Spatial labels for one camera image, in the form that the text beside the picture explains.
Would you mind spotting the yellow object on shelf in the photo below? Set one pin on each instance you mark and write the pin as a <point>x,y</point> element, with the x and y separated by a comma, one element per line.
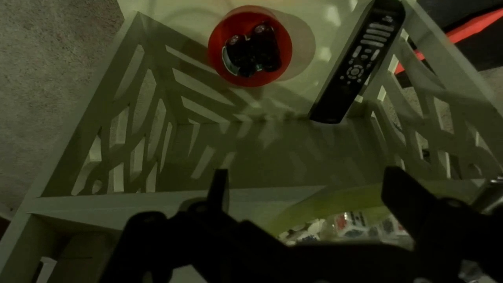
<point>340,226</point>

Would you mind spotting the white lattice shelf unit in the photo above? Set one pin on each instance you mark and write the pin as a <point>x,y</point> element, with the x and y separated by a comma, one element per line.
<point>131,135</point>

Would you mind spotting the long black remote control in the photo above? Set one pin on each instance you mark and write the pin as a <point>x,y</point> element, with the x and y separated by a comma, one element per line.
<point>362,63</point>

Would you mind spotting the red bowl with dark contents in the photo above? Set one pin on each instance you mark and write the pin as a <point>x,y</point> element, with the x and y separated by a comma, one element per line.
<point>217,36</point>

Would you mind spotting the red marker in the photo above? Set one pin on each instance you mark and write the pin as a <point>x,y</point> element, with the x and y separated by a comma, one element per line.
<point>472,25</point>

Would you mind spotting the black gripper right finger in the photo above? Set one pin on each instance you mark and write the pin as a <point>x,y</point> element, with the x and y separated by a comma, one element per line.
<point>425,209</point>

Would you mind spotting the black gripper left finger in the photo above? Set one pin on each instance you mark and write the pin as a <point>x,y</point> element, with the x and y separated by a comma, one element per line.
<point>221,190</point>

